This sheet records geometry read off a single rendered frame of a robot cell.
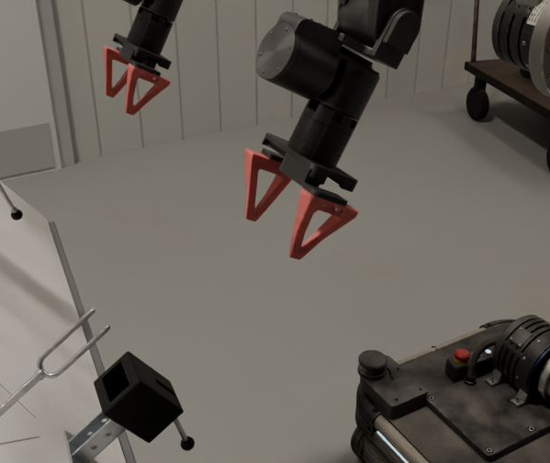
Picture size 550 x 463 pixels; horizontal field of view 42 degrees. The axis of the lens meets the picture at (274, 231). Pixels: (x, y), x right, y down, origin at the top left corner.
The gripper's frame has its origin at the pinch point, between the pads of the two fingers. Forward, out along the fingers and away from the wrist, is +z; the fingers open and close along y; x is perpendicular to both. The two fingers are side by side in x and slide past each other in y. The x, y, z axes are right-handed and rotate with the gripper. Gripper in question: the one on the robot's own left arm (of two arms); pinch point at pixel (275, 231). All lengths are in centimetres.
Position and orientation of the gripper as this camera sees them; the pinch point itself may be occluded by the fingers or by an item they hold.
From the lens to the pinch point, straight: 78.8
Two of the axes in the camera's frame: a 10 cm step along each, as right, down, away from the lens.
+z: -4.3, 8.8, 2.1
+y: 5.0, 4.2, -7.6
